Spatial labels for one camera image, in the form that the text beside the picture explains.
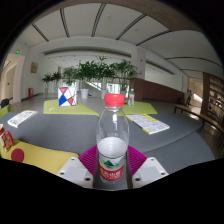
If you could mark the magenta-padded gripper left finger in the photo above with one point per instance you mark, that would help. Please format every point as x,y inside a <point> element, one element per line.
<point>78,170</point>

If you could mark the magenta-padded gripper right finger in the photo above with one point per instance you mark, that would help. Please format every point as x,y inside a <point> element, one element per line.
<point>146,170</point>

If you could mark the clear water bottle red cap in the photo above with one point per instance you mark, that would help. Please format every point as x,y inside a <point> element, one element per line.
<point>112,133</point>

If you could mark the yellow-edged open booklet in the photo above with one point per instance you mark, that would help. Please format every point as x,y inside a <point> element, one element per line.
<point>148,123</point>

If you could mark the flat round red coaster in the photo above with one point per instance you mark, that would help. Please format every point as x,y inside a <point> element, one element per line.
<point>17,155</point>

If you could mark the white cube red blue triangles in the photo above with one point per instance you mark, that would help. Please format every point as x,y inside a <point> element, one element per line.
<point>66,96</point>

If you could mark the long wooden bench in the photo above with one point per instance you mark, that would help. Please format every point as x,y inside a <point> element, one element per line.
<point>196,115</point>

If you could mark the white printed magazine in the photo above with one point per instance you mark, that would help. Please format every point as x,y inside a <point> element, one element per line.
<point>21,118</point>

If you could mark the red floral mug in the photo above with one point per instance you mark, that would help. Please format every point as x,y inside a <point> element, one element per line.
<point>5,140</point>

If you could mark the person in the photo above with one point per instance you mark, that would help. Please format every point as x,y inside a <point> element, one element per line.
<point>189,97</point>

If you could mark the red fire extinguisher box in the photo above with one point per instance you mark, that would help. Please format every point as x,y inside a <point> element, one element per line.
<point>30,93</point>

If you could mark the lime green seat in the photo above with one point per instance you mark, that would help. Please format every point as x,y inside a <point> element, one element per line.
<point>3,111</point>

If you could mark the wooden shelf unit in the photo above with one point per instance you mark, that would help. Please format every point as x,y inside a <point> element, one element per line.
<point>216,100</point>

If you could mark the group of potted plants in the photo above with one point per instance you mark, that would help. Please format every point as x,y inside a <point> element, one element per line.
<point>93,71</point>

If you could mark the dark grey seat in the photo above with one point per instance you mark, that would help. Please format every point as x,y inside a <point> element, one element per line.
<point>4,102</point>

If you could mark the green exit sign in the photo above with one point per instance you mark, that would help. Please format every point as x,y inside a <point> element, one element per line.
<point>17,52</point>

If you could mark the framed wall picture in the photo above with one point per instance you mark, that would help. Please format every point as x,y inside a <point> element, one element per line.
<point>34,67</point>

